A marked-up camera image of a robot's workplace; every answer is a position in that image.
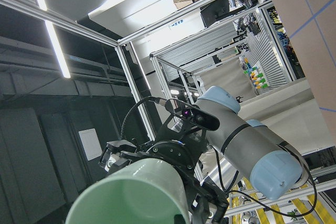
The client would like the aluminium frame cage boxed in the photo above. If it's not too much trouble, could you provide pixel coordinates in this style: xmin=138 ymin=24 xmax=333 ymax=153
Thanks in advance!
xmin=1 ymin=0 xmax=335 ymax=218

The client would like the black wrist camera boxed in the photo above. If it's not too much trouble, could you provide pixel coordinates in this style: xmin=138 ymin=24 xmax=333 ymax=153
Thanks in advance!
xmin=173 ymin=104 xmax=220 ymax=131

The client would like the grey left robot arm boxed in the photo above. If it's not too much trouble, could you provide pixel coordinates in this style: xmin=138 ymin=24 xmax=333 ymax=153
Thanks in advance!
xmin=99 ymin=86 xmax=311 ymax=223

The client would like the light green plastic cup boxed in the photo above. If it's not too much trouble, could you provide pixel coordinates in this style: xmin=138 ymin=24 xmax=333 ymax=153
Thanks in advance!
xmin=66 ymin=158 xmax=191 ymax=223

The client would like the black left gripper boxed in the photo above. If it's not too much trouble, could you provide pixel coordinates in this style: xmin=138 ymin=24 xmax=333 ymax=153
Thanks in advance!
xmin=99 ymin=119 xmax=229 ymax=223

